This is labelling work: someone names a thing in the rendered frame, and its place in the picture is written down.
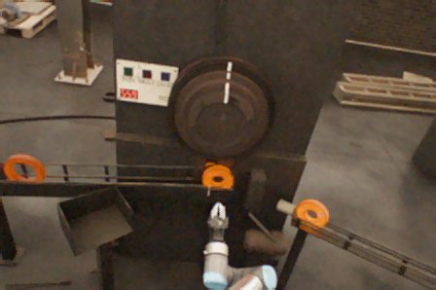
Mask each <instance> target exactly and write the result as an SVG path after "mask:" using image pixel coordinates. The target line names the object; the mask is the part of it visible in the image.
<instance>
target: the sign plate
mask: <svg viewBox="0 0 436 290"><path fill-rule="evenodd" d="M124 67H126V68H132V77H131V76H127V75H124ZM142 70H148V71H151V79H148V78H142ZM162 72H163V73H168V74H169V81H161V77H162ZM177 75H178V68H174V67H168V66H163V65H154V64H148V63H143V62H132V61H127V60H122V59H118V60H117V80H118V99H121V100H126V101H138V102H144V103H150V104H161V105H166V104H167V102H168V96H169V93H170V90H171V87H172V85H173V84H174V82H175V80H176V78H177ZM122 90H124V91H122ZM121 91H122V92H124V93H122V92H121ZM133 91H135V92H136V98H133V97H135V95H133V94H135V92H133ZM127 93H129V94H130V97H128V96H129V94H127ZM125 95H126V96H125ZM124 96H125V97H124Z"/></svg>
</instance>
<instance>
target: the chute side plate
mask: <svg viewBox="0 0 436 290"><path fill-rule="evenodd" d="M113 186H116V187H117V189H118V191H119V192H120V193H121V195H122V196H123V198H124V199H167V200H201V201H209V202H215V201H216V198H218V199H227V203H230V200H231V196H232V191H224V190H218V189H205V188H198V187H195V189H194V193H193V187H178V186H118V185H74V184H39V183H5V182H0V197H22V198H76V197H78V196H81V195H87V194H90V193H92V192H97V191H100V190H103V189H108V188H111V187H113ZM208 190H210V192H209V196H208V195H207V193H208Z"/></svg>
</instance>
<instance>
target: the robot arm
mask: <svg viewBox="0 0 436 290"><path fill-rule="evenodd" d="M218 207H219V210H220V211H219V214H220V216H219V218H218V215H217V209H218ZM224 209H225V207H224V206H222V205H221V203H217V204H216V205H215V206H214V209H212V211H211V215H209V217H208V218H207V228H209V230H208V231H209V232H210V234H211V235H212V236H211V237H210V242H208V244H207V245H206V251H204V254H205V262H204V276H203V277H204V285H205V286H206V287H208V288H211V289H214V290H223V289H226V290H273V289H274V287H275V285H276V275H275V272H274V271H273V268H272V267H265V266H263V267H254V268H247V269H240V270H235V269H234V268H232V267H229V266H228V246H227V245H226V242H225V241H223V235H224V234H225V233H226V230H227V229H228V224H229V222H228V217H227V218H226V212H225V211H224Z"/></svg>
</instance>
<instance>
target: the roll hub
mask: <svg viewBox="0 0 436 290"><path fill-rule="evenodd" d="M226 95H227V96H228V100H227V103H226V102H225V98H226ZM231 98H235V99H236V102H235V104H233V103H231V101H230V99H231ZM201 102H204V104H205V106H204V107H203V108H201V107H200V106H199V104H200V103H201ZM249 120H253V121H254V124H253V126H252V125H250V124H249V123H248V121H249ZM187 126H188V131H189V132H190V128H191V127H194V128H195V129H196V131H195V132H194V133H192V132H190V136H191V137H192V138H193V140H194V141H195V142H196V144H198V145H199V146H200V147H201V148H202V149H204V150H206V151H208V152H209V150H208V148H209V147H210V146H211V147H214V151H213V152H211V153H218V154H225V153H232V152H234V151H236V150H237V149H240V148H238V147H237V143H241V144H242V146H241V147H243V146H244V145H246V144H247V143H248V142H249V140H250V139H251V137H252V136H253V133H254V131H255V128H256V119H255V115H254V111H253V107H252V106H251V104H250V102H249V101H248V100H247V98H245V97H243V95H240V93H238V92H235V91H231V90H229V94H226V90H212V91H208V92H205V93H204V94H202V95H200V96H199V98H197V99H196V101H194V103H193V105H192V107H191V108H190V112H189V117H188V123H187Z"/></svg>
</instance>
